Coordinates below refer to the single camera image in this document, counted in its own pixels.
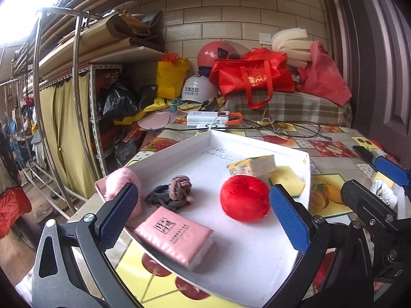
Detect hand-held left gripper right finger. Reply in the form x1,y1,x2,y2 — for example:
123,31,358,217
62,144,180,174
269,184,375,308

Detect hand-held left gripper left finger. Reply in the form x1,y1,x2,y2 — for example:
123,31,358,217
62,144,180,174
32,182,139,308

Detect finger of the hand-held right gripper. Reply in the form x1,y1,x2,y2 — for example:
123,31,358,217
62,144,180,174
340,180,400,232
374,155,411,187

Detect white cloth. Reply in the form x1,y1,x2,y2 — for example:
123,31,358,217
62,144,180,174
371,178,399,209

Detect pink fluffy plush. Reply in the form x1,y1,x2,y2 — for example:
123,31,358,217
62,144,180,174
104,168,143,219

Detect yellow sponge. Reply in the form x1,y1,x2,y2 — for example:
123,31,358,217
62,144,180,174
268,166,306,198

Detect red plush apple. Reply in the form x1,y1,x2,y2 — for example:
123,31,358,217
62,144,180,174
220,175,271,223

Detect shallow white box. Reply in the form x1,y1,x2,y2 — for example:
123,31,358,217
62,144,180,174
95,130,311,308

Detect pink tissue pack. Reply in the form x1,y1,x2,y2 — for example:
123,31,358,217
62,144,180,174
133,206,215,272

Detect yellow green tissue pack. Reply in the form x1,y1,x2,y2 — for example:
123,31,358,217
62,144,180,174
226,155,277,178

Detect braided knot hair tie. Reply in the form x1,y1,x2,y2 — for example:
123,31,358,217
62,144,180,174
170,175,192,201

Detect black smartphone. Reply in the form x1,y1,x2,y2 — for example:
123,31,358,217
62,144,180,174
352,145,377,165

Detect yellow curtain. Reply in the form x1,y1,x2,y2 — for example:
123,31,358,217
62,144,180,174
39,72,108,199

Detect red padded jacket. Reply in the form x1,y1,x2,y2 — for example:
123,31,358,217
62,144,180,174
0,188,33,239

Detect plaid covered box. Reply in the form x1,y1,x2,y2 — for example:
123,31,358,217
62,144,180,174
223,90,353,128

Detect black plastic bag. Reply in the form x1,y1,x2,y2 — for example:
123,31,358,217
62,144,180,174
98,82,158,121

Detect purple panelled door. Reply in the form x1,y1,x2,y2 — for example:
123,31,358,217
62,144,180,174
321,0,411,170

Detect pink plastic bag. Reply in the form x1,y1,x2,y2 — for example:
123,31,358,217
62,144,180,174
295,40,353,106

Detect steel tube rack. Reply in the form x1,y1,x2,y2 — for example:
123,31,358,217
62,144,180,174
0,9,110,222

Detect white power bank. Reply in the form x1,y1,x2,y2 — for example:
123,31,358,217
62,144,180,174
186,111,230,129

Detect white helmet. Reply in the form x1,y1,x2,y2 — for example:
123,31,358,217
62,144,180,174
181,74,219,104

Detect yellow shopping bag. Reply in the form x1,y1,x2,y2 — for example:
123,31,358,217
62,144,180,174
156,53,192,100

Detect red tote bag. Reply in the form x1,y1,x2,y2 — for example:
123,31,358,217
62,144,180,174
209,47,296,110

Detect white metal shelf unit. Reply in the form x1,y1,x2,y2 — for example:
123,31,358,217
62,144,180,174
37,35,167,180

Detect white foam pad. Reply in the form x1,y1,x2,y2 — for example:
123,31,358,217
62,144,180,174
270,28,317,68

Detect pink helmet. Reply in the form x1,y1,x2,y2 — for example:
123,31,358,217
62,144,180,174
197,41,245,71

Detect brown folded bags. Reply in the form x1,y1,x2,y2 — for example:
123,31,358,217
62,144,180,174
107,9,167,52

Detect black cable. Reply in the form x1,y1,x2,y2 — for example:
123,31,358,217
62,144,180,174
241,120,331,141

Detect metal wire stand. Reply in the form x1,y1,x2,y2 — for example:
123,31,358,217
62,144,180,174
261,109,281,133

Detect orange handled tool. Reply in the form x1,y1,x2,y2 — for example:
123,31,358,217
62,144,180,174
226,111,244,126

